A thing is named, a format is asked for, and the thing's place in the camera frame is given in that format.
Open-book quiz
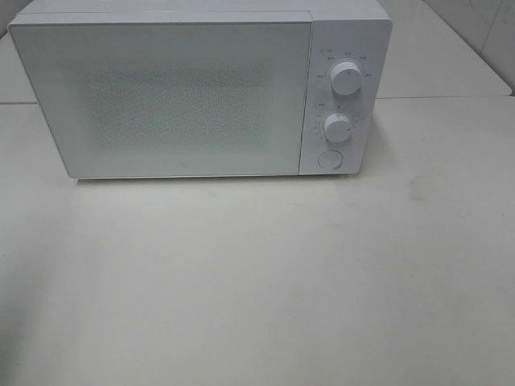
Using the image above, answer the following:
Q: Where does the round white door button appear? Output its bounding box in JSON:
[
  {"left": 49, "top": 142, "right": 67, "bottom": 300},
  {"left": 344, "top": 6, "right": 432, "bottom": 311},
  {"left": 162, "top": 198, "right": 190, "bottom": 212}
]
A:
[{"left": 318, "top": 150, "right": 344, "bottom": 170}]

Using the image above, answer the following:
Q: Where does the white timer knob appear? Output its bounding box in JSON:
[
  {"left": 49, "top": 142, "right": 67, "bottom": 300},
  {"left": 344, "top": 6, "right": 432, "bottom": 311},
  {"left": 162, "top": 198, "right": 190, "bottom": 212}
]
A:
[{"left": 323, "top": 113, "right": 352, "bottom": 143}]

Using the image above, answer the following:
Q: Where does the white microwave door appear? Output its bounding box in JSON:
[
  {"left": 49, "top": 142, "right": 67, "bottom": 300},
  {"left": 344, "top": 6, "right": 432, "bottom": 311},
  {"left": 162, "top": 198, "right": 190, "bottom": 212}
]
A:
[{"left": 11, "top": 23, "right": 311, "bottom": 179}]

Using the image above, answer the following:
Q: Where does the upper white power knob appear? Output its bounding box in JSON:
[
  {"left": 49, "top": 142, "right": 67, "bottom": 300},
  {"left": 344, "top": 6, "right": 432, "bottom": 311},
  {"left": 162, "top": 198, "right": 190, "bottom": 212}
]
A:
[{"left": 329, "top": 60, "right": 363, "bottom": 97}]

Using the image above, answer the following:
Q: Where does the white microwave oven body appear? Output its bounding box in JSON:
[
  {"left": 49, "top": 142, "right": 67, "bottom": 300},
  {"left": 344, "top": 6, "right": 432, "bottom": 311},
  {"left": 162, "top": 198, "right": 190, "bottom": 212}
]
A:
[{"left": 8, "top": 1, "right": 393, "bottom": 179}]

